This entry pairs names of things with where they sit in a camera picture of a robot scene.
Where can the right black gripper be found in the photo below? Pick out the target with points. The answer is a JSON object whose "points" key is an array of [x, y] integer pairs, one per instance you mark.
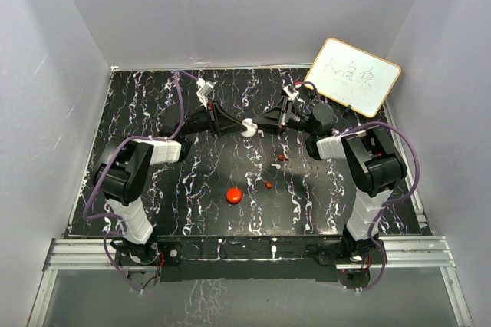
{"points": [[271, 120]]}

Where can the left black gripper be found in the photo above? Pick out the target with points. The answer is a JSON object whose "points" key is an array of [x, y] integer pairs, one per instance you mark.
{"points": [[222, 123]]}

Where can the white earbud charging case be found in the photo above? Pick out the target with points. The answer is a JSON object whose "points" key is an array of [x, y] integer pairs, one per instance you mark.
{"points": [[250, 128]]}

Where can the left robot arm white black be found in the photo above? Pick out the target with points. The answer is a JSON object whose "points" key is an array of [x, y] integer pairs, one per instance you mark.
{"points": [[123, 168]]}

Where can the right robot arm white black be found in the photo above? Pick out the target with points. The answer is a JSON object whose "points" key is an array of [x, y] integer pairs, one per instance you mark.
{"points": [[375, 165]]}

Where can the red earbud charging case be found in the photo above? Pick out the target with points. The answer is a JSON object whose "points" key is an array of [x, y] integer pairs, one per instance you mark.
{"points": [[234, 195]]}

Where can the black front base bar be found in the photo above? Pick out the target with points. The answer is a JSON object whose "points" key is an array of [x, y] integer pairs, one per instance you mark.
{"points": [[249, 257]]}

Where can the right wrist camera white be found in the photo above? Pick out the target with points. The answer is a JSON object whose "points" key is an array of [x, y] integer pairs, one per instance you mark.
{"points": [[291, 92]]}

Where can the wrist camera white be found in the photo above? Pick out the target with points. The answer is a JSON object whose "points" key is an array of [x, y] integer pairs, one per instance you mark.
{"points": [[204, 89], [291, 92]]}

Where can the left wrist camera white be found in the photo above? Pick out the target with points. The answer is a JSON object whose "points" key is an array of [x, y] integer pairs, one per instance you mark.
{"points": [[204, 89]]}

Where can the whiteboard with wooden frame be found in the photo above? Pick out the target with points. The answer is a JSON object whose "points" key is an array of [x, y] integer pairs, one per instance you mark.
{"points": [[352, 77]]}

